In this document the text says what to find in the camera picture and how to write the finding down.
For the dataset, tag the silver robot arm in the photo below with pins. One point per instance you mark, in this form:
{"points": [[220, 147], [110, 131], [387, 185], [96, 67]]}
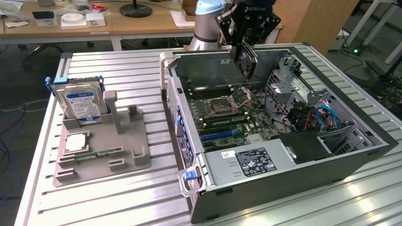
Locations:
{"points": [[204, 30]]}

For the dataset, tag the white box round recess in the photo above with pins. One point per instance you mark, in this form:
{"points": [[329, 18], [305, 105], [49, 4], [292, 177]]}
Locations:
{"points": [[74, 23]]}

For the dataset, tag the brown cardboard box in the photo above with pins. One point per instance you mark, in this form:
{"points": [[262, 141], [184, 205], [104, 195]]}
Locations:
{"points": [[189, 7]]}

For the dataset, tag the white floor device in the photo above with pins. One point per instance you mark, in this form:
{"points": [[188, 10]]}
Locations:
{"points": [[343, 42]]}

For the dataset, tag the clear plastic bag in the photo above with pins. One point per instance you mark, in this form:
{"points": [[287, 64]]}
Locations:
{"points": [[10, 9]]}

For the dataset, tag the open black PC case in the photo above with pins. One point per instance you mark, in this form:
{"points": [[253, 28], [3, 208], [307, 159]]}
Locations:
{"points": [[283, 188]]}

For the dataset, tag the blue disk carrier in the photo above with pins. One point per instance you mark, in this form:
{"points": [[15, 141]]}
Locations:
{"points": [[61, 80]]}

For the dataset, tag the hard disk with blue label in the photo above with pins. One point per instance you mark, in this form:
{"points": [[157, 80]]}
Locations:
{"points": [[78, 103]]}

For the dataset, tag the CPU socket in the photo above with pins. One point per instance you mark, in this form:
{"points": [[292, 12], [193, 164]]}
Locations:
{"points": [[221, 106]]}

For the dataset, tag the green motherboard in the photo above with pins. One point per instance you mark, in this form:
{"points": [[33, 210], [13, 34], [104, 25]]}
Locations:
{"points": [[257, 127]]}

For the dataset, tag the wooden cabinet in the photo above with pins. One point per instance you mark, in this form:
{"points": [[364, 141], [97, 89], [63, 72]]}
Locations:
{"points": [[315, 23]]}

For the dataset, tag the grey parts rack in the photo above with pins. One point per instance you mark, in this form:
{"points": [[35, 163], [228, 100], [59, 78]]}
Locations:
{"points": [[94, 171]]}

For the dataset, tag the silver CPU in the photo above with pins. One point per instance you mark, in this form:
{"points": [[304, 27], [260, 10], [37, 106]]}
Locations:
{"points": [[75, 142]]}

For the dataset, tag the power strip green light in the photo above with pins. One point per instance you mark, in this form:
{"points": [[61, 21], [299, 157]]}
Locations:
{"points": [[356, 51]]}

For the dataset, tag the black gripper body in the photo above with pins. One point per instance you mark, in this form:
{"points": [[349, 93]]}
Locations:
{"points": [[254, 8]]}

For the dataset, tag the white labelled box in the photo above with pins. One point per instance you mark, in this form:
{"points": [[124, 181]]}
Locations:
{"points": [[96, 22]]}

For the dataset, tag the black round lamp base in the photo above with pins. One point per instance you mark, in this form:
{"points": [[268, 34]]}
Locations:
{"points": [[136, 11]]}

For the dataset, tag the red white packet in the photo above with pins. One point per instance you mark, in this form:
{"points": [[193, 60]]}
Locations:
{"points": [[100, 8]]}

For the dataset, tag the perforated metal drive cage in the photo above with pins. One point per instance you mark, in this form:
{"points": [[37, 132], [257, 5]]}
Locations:
{"points": [[292, 101]]}

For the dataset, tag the grey power supply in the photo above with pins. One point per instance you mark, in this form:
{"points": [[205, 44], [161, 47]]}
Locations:
{"points": [[220, 169]]}

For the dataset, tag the white paper card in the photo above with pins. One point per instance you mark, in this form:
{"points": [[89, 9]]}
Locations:
{"points": [[15, 24]]}

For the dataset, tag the bare green RAM stick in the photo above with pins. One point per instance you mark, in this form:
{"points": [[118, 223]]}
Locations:
{"points": [[101, 154]]}

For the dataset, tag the silver chipset heat sink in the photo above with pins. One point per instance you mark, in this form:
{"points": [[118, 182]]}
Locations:
{"points": [[254, 139]]}

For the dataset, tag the wooden desk white frame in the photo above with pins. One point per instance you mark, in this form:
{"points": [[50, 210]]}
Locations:
{"points": [[25, 33], [152, 26]]}

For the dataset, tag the grey cup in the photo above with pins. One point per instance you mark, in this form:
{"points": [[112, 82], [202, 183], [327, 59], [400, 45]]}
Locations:
{"points": [[46, 2]]}

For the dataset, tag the graphics card with black fan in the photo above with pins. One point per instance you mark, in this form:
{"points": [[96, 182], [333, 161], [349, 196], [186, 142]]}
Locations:
{"points": [[248, 66]]}

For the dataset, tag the white paper stack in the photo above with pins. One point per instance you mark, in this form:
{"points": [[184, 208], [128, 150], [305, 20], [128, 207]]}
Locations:
{"points": [[181, 21]]}

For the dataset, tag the grey disk bay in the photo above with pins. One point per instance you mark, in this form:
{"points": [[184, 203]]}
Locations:
{"points": [[345, 141]]}

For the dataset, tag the white box black top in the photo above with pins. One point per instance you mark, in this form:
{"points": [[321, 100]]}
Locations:
{"points": [[47, 22]]}

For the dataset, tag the RAM stick with sticker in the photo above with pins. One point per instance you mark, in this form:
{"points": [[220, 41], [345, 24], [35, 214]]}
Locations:
{"points": [[226, 121]]}

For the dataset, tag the silver socket cover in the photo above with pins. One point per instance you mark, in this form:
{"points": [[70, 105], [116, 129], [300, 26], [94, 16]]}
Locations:
{"points": [[241, 89]]}

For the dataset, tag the blue case latch tab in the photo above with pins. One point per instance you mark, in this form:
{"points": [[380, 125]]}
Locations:
{"points": [[189, 176]]}

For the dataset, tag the long blue expansion slot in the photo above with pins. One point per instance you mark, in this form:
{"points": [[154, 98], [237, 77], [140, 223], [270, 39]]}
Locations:
{"points": [[220, 135]]}

